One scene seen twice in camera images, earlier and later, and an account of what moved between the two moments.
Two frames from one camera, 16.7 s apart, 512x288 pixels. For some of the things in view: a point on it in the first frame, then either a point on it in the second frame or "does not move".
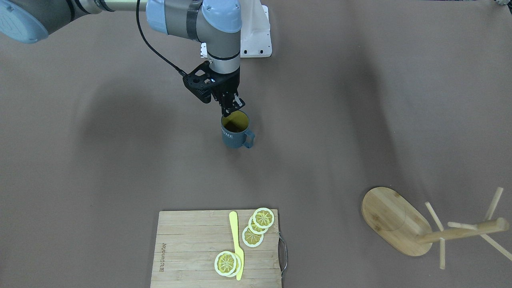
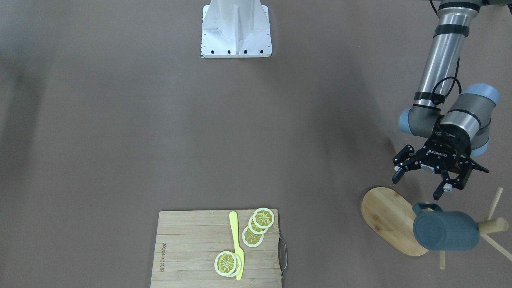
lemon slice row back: (263, 218) does not move
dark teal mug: (234, 128) to (435, 229)
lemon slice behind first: (238, 263) does not move
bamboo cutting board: (187, 244) does not move
